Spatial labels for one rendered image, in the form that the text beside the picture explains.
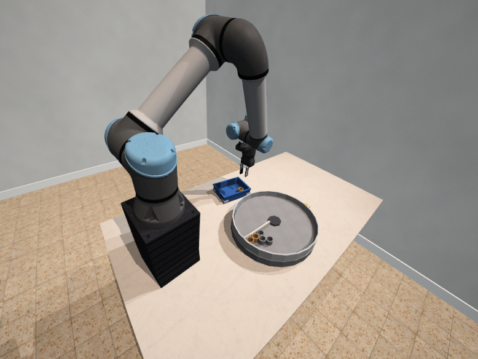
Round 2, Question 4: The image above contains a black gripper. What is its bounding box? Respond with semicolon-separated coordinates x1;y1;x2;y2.
235;141;256;177

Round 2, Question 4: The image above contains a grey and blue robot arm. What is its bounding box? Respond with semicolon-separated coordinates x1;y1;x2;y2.
104;14;273;228

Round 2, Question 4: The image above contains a grey round turntable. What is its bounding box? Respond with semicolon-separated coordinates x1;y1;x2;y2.
231;191;319;267

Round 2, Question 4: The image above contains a blue plastic crate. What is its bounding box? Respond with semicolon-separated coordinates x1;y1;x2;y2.
213;177;251;204

